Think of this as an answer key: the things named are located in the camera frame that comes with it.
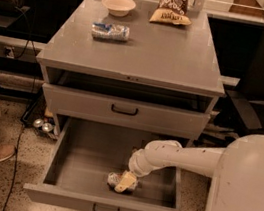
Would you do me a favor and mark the white paper bowl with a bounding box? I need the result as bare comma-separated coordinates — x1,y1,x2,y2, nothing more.
102,0,136,17

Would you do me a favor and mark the grey drawer cabinet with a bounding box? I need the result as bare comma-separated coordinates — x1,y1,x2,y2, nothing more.
37,0,224,131

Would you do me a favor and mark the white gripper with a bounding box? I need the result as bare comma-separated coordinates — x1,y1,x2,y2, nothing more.
114,149,154,193

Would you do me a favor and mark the wall power outlet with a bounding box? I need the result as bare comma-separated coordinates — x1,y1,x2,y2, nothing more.
4,46,15,59

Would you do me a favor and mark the closed grey upper drawer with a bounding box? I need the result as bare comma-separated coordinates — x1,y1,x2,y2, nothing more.
43,83,210,140

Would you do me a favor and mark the brown chip bag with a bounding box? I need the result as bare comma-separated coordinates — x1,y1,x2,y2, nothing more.
149,0,191,26

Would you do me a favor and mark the green white 7up can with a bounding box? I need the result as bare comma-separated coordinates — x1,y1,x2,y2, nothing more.
107,172,138,192

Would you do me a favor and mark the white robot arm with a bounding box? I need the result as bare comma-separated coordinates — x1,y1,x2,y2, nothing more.
114,134,264,211

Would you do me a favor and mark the black power cable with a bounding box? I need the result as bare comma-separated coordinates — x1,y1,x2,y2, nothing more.
0,0,57,211

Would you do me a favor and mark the black drawer handle upper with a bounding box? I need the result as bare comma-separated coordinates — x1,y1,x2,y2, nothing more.
110,103,138,117

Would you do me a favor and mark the blue silver soda can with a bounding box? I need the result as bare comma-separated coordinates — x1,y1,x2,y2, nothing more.
91,22,130,42

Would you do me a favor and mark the open grey bottom drawer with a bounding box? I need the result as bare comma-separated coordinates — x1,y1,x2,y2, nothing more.
24,118,181,211

